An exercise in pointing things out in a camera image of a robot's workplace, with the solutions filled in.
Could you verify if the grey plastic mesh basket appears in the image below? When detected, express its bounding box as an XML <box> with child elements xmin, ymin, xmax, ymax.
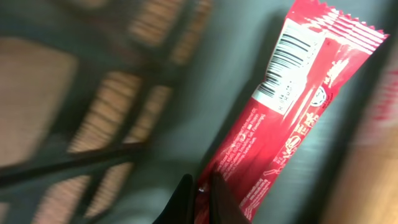
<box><xmin>1</xmin><ymin>1</ymin><xmax>397</xmax><ymax>223</ymax></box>

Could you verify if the red chocolate bar wrapper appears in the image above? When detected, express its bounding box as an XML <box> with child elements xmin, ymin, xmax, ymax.
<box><xmin>195</xmin><ymin>0</ymin><xmax>387</xmax><ymax>223</ymax></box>

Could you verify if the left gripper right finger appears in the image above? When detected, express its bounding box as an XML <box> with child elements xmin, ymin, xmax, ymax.
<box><xmin>209</xmin><ymin>172</ymin><xmax>251</xmax><ymax>224</ymax></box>

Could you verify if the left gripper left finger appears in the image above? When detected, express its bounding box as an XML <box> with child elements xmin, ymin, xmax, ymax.
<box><xmin>153</xmin><ymin>174</ymin><xmax>195</xmax><ymax>224</ymax></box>

